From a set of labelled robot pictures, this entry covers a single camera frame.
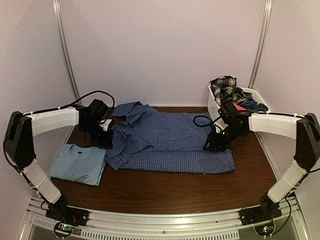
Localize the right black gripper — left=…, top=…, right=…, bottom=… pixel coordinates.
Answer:
left=203, top=125, right=244, bottom=152

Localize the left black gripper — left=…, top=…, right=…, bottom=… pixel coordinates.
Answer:
left=80, top=121, right=113, bottom=149

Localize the light blue printed t-shirt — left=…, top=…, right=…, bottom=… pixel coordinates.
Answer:
left=49, top=144, right=106, bottom=186

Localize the blue dotted shirt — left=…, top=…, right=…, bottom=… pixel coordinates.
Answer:
left=104, top=101, right=235, bottom=174

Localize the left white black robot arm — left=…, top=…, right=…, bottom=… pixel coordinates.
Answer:
left=2, top=99, right=114, bottom=222

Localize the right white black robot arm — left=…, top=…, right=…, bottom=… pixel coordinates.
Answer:
left=203, top=103, right=320, bottom=221

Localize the white plastic laundry basket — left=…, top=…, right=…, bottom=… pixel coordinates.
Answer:
left=207, top=84, right=271, bottom=133

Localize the pink garment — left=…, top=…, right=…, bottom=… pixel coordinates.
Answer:
left=232, top=103, right=247, bottom=112

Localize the navy blue garment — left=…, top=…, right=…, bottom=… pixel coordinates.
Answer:
left=240, top=100, right=269, bottom=112

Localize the dark plaid shirt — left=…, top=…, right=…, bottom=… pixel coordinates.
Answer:
left=210, top=75, right=254, bottom=107

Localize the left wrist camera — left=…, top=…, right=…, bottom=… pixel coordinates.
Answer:
left=99, top=118, right=114, bottom=132

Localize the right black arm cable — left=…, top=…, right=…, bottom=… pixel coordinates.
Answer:
left=193, top=114, right=218, bottom=128

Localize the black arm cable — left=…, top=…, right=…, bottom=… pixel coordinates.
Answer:
left=193, top=114, right=218, bottom=128
left=57, top=90, right=116, bottom=118

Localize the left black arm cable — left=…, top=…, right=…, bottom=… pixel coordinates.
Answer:
left=57, top=90, right=116, bottom=118

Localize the front aluminium frame rail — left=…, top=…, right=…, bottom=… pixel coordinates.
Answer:
left=18, top=197, right=310, bottom=240

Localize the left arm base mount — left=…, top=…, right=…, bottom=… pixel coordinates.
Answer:
left=45, top=207, right=89, bottom=239

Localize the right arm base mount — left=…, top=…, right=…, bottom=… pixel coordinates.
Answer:
left=238, top=206, right=282, bottom=238

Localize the left aluminium frame post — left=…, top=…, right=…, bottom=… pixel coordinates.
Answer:
left=52, top=0, right=82, bottom=105

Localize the aluminium frame post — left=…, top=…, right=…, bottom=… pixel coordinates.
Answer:
left=248, top=0, right=273, bottom=89
left=52, top=0, right=82, bottom=105

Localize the right aluminium frame post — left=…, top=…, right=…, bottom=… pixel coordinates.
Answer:
left=248, top=0, right=273, bottom=89

